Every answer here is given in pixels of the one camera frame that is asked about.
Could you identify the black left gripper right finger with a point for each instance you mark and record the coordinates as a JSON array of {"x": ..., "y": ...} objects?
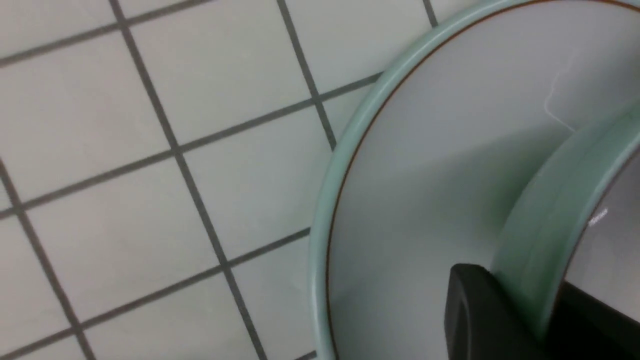
[{"x": 584, "y": 328}]

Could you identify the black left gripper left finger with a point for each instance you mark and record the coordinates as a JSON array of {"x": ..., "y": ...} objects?
[{"x": 480, "y": 321}]

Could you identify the pale green bowl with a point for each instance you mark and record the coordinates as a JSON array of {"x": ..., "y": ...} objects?
[{"x": 543, "y": 228}]

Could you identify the pale green plate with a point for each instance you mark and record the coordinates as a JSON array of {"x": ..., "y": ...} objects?
[{"x": 437, "y": 154}]

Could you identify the white grid tablecloth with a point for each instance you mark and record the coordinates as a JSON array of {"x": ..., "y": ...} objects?
[{"x": 160, "y": 162}]

